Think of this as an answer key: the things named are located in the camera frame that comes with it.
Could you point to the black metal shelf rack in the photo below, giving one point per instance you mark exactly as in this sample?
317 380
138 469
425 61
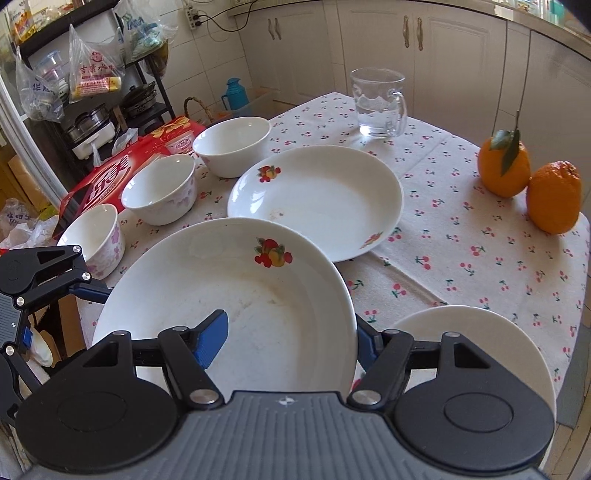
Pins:
159 87

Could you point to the plastic bag with green contents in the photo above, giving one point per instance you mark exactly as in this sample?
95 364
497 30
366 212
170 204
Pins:
143 32

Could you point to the clear plastic food containers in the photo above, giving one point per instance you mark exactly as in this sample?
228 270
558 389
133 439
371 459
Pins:
51 67

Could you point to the plain white bowl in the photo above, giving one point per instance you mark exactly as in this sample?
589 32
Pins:
231 143

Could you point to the white plastic shopping bag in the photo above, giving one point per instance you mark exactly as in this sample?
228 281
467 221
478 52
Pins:
117 143

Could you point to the black wok with lid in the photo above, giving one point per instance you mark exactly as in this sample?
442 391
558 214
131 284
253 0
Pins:
141 99

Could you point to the plastic bag with yellow packet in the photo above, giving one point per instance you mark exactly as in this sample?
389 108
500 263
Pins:
94 69

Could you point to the white kitchen cabinet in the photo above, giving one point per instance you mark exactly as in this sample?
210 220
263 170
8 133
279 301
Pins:
369 37

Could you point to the white bowl pink floral print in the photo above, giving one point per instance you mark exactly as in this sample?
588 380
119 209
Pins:
159 196

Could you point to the teal thermos jug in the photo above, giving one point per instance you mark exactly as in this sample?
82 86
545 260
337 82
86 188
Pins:
234 94

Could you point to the orange with green leaf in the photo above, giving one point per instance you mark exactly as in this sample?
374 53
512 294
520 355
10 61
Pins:
503 170

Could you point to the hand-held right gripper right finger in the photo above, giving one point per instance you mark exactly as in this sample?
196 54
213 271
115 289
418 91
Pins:
366 345

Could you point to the crumpled clear plastic bag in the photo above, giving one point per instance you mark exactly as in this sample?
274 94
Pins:
27 228

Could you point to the white power strip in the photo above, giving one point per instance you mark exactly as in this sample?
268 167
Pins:
191 16

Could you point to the red gift box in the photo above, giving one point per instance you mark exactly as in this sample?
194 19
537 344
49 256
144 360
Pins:
138 154

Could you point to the cherry-print tablecloth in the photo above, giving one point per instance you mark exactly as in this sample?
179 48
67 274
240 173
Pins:
461 277

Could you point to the small white pink floral bowl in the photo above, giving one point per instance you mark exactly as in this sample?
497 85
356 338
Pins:
94 242

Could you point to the large white fruit-print plate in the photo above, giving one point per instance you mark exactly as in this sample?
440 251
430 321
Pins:
263 295

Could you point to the plain white plate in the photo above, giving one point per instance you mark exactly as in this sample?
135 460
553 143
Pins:
485 328

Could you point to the orange snack packets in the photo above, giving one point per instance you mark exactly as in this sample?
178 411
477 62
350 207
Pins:
30 18

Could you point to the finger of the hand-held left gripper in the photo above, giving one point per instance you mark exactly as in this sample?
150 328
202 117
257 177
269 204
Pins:
18 369
94 293

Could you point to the white electric pot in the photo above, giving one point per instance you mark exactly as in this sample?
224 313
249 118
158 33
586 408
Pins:
90 134

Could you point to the clear plastic bag blue print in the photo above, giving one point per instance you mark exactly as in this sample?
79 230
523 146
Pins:
39 92

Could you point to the clear glass mug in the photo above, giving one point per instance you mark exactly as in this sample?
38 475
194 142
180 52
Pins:
376 104

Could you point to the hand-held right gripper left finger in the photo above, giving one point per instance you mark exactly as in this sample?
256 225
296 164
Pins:
214 339

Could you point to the clear plastic storage bin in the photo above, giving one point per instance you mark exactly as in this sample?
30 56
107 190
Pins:
270 101

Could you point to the wicker basket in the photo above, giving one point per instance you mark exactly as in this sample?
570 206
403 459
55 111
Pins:
189 104

